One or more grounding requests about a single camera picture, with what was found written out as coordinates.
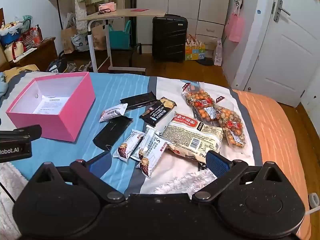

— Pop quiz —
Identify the silver door handle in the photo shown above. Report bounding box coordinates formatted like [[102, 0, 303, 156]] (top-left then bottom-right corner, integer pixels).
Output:
[[273, 0, 291, 23]]

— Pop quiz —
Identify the yellow cloth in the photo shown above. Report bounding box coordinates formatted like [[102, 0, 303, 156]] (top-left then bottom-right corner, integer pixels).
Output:
[[4, 64, 40, 81]]

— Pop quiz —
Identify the white rolling side table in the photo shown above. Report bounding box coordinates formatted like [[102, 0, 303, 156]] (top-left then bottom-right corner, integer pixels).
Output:
[[77, 8, 167, 74]]

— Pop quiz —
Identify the white paper sheet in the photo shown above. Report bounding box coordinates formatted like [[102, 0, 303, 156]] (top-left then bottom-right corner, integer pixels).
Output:
[[33, 95, 68, 115]]

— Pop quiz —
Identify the white handbag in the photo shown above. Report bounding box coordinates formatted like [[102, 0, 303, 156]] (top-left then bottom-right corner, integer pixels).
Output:
[[3, 41, 27, 62]]

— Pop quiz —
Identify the white fluffy blanket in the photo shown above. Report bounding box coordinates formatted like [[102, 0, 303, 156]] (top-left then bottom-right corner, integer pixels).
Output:
[[0, 162, 218, 240]]

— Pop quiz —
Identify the pink hanging bag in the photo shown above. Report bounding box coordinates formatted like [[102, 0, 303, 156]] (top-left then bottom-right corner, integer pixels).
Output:
[[224, 12, 244, 43]]

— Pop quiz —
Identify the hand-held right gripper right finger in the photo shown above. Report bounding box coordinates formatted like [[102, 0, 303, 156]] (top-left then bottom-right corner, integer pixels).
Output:
[[192, 150, 292, 202]]

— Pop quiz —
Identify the cream noodle packet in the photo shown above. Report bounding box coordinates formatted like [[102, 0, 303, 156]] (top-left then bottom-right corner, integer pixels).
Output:
[[162, 112, 224, 161]]

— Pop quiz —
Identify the black cracker packet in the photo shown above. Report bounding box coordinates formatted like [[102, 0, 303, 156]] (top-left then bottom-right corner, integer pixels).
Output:
[[139, 97, 177, 127]]

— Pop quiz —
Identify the dark flat object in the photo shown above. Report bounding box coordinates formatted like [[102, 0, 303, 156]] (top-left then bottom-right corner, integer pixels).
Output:
[[196, 58, 215, 67]]

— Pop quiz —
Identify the small white snack packet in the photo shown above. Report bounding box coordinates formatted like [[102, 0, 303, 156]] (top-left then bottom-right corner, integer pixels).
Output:
[[99, 103, 128, 123]]

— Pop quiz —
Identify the white patterned bag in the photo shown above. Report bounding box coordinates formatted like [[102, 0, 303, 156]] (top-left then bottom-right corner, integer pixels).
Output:
[[71, 32, 90, 52]]

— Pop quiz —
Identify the pink tissue box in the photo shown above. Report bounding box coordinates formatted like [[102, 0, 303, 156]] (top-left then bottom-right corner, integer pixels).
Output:
[[98, 2, 118, 13]]

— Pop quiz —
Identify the white cable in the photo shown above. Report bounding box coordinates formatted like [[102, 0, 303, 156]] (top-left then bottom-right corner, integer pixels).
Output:
[[304, 192, 320, 216]]

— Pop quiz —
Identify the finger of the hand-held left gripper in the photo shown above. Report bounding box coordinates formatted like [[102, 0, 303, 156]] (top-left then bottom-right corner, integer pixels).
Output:
[[0, 124, 42, 142]]

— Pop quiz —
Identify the white door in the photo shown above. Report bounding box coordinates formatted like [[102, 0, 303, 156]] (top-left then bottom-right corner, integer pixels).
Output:
[[246, 0, 320, 98]]

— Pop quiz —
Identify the pink cardboard box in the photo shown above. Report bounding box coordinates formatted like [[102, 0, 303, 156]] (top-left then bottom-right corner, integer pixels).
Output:
[[6, 72, 96, 142]]

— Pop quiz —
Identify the white wardrobe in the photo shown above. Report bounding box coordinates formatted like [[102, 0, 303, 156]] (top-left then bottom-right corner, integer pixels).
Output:
[[136, 0, 232, 48]]

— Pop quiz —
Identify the colourful gift box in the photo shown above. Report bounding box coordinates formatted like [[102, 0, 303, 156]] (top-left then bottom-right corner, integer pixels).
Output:
[[185, 34, 206, 61]]

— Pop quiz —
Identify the teal shopping bag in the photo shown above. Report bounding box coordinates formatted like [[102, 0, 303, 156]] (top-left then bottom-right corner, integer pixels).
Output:
[[109, 20, 132, 50]]

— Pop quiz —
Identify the clear coated peanut bag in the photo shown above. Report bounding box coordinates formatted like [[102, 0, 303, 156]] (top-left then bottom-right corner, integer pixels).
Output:
[[182, 82, 221, 127], [215, 105, 247, 153]]

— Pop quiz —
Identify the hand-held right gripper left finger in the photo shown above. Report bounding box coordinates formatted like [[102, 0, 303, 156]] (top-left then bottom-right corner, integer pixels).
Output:
[[29, 152, 127, 203]]

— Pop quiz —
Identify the white snack bar packet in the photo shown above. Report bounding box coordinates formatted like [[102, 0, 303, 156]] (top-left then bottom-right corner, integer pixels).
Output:
[[130, 125, 172, 161], [136, 150, 165, 179], [113, 129, 145, 161]]

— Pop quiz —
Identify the wooden cabinet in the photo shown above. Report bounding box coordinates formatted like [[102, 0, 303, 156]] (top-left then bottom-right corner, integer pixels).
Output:
[[9, 37, 59, 72]]

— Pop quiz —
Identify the striped bed sheet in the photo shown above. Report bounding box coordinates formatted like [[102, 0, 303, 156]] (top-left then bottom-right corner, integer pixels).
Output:
[[0, 70, 312, 240]]

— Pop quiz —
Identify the black snack bar wrapper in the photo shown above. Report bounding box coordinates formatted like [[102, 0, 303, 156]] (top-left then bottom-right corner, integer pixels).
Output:
[[120, 91, 157, 111]]

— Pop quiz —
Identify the red bag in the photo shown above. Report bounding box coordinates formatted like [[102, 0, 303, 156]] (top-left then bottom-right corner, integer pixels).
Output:
[[21, 27, 42, 48]]

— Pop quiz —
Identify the black suitcase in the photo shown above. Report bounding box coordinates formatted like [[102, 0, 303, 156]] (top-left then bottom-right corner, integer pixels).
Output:
[[152, 15, 189, 63]]

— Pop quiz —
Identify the brown paper bag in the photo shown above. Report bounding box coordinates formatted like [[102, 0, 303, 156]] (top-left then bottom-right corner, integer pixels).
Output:
[[61, 12, 78, 54], [92, 24, 108, 51]]

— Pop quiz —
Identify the black bag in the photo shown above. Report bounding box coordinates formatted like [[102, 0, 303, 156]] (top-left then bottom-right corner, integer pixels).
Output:
[[46, 51, 68, 73]]

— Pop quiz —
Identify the white plastic bag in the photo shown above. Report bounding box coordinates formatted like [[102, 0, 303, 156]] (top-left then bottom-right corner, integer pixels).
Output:
[[212, 38, 223, 67]]

